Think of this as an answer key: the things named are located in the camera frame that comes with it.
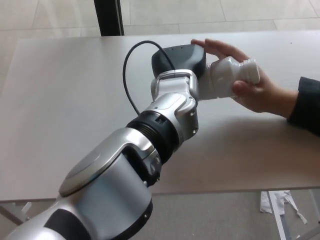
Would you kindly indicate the white metal table bracket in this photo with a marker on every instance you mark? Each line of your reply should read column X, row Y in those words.
column 26, row 207

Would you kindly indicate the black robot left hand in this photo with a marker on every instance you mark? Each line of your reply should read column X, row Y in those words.
column 183, row 57

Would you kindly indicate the person's bare hand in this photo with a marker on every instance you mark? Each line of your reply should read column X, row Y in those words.
column 272, row 97

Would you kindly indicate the grey diagonal table brace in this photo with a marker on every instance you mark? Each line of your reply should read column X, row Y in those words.
column 11, row 213

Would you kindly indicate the white plastic bottle with cap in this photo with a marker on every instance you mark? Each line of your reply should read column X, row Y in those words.
column 220, row 80

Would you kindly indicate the person's dark sleeved forearm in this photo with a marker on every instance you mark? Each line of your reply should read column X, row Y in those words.
column 307, row 107

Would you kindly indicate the black vertical pillar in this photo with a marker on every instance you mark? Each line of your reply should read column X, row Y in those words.
column 108, row 17

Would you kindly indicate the white metal table leg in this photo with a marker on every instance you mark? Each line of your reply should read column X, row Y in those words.
column 277, row 215

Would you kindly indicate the crumpled white paper scrap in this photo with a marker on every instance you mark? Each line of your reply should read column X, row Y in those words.
column 282, row 200

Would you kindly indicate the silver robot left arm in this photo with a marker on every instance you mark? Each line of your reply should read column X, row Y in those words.
column 112, row 187

